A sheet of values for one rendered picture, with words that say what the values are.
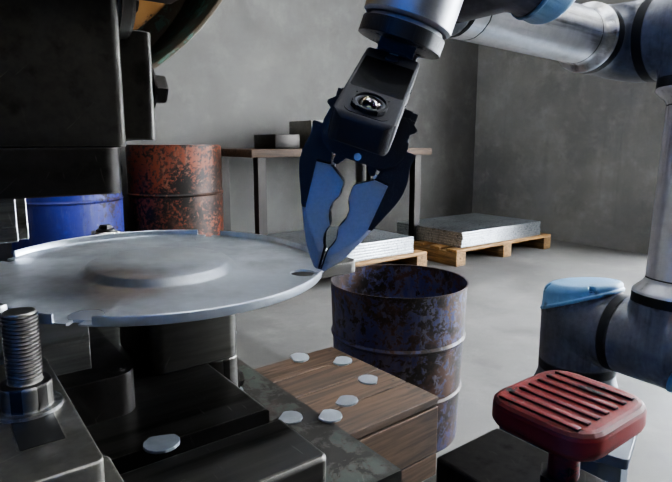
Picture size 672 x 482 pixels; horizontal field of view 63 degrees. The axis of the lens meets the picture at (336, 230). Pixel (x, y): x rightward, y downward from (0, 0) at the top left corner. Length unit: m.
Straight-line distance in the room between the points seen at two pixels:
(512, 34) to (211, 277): 0.46
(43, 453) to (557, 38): 0.69
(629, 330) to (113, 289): 0.67
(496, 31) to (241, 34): 3.70
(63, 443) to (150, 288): 0.18
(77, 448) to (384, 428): 0.92
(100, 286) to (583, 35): 0.65
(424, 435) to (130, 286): 0.92
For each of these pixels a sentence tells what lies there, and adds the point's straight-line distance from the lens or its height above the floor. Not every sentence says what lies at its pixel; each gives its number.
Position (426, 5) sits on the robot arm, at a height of 1.00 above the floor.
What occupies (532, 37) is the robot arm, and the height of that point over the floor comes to 1.02.
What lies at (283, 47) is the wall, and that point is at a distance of 4.49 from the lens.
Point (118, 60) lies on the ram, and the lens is 0.42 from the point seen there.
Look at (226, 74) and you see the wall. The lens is 4.22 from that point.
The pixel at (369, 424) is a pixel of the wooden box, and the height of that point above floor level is 0.35.
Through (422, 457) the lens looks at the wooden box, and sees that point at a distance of 1.29.
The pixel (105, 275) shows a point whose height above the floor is 0.79.
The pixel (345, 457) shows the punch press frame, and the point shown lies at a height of 0.65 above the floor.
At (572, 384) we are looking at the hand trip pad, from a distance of 0.34.
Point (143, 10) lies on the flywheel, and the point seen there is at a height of 1.08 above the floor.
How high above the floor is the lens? 0.89
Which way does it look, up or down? 9 degrees down
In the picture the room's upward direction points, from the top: straight up
